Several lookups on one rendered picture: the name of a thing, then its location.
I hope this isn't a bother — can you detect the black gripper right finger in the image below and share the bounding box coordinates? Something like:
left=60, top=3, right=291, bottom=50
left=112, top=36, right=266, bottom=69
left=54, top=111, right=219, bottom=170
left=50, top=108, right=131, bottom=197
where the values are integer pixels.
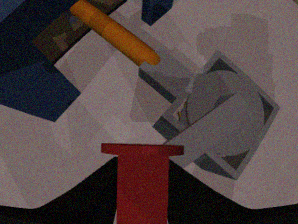
left=168, top=159, right=298, bottom=224

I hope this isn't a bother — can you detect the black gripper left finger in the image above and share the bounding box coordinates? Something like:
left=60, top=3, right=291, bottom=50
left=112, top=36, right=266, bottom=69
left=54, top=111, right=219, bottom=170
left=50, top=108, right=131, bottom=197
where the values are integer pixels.
left=0, top=156, right=118, bottom=224

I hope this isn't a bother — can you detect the crank handle with dark red grip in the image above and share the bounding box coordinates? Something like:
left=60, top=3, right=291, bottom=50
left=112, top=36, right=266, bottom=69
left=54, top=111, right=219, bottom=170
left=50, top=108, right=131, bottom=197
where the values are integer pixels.
left=101, top=92, right=253, bottom=224

